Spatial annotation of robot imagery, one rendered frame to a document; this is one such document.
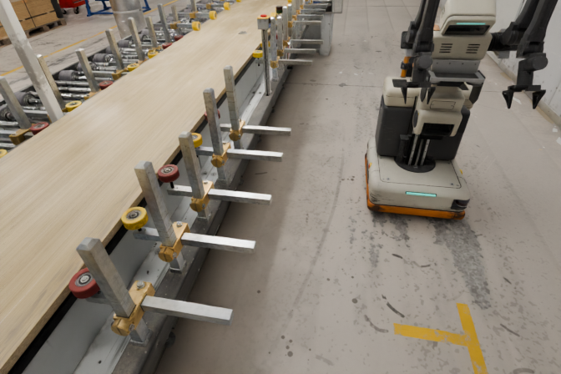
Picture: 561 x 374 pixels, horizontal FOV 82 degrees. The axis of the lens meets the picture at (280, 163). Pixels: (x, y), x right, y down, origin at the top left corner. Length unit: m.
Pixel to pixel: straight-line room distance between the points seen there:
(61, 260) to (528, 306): 2.16
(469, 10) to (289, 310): 1.72
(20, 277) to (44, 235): 0.15
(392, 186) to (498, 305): 0.84
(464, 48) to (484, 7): 0.19
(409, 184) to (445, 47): 0.88
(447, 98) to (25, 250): 1.97
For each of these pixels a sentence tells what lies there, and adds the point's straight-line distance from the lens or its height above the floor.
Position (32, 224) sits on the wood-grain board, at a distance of 1.38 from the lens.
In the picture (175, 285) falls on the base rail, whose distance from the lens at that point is 1.23.
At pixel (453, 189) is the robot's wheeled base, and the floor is 0.28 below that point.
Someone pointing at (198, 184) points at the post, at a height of 0.90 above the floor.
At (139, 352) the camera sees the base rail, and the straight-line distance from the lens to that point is 1.15.
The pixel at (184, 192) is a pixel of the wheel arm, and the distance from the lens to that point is 1.39.
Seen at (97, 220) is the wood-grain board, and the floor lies 0.90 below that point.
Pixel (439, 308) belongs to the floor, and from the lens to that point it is 2.08.
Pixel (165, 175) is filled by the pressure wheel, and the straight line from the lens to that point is 1.34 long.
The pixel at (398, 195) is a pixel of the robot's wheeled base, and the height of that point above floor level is 0.22.
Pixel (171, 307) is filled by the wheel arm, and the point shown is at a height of 0.85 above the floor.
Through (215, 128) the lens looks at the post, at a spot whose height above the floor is 1.00.
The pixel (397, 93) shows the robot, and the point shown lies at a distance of 2.25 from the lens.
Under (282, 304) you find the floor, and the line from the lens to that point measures 1.94.
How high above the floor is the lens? 1.68
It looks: 36 degrees down
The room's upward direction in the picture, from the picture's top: 2 degrees counter-clockwise
